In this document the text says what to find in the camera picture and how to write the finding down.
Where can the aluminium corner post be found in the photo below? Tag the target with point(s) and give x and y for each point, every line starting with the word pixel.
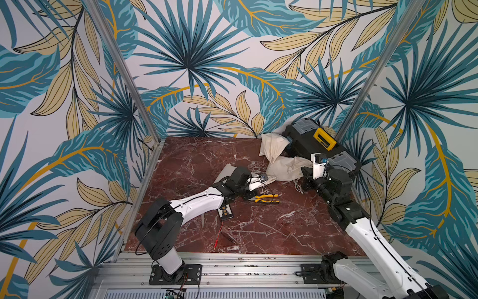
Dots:
pixel 107 35
pixel 395 40

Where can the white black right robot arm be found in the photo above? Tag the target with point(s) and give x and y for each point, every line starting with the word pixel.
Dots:
pixel 399 280

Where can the black connector board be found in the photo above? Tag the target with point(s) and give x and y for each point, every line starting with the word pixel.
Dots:
pixel 225 212

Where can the aluminium right corner post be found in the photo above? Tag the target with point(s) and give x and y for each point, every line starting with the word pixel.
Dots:
pixel 395 40

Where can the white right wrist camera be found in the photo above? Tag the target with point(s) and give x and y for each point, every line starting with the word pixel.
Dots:
pixel 319 165

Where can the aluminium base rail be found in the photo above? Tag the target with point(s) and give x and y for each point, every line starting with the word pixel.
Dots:
pixel 223 276

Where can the aluminium left corner post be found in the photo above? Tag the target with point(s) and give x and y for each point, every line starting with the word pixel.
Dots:
pixel 107 35

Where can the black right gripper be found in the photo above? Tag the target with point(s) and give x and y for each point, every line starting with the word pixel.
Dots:
pixel 308 181

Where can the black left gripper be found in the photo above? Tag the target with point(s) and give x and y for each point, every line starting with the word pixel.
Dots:
pixel 251 194

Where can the yellow handled pliers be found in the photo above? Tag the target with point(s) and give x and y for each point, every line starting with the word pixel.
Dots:
pixel 266 199

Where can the cream cloth soil bag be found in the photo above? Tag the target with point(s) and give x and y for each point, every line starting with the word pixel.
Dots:
pixel 286 169

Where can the black toolbox yellow handle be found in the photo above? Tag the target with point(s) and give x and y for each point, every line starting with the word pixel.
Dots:
pixel 311 141

